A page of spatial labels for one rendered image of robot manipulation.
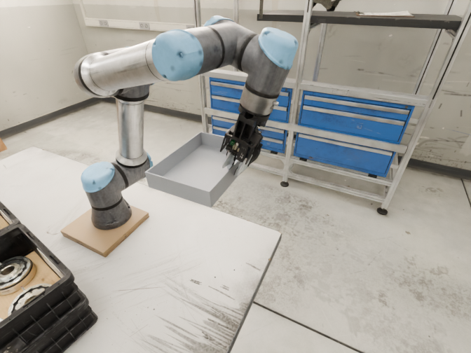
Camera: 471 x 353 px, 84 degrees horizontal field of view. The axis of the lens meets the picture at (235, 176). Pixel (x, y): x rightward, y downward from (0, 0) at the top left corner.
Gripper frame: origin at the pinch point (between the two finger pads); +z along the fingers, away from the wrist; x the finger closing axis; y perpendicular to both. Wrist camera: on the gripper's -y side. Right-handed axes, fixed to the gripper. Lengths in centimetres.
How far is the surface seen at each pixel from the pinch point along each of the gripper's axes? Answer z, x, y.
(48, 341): 38, -20, 47
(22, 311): 23, -24, 46
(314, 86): 14, 7, -139
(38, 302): 24, -23, 44
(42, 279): 37, -34, 37
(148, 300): 42.2, -6.5, 25.5
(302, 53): -2, -10, -140
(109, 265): 48, -26, 20
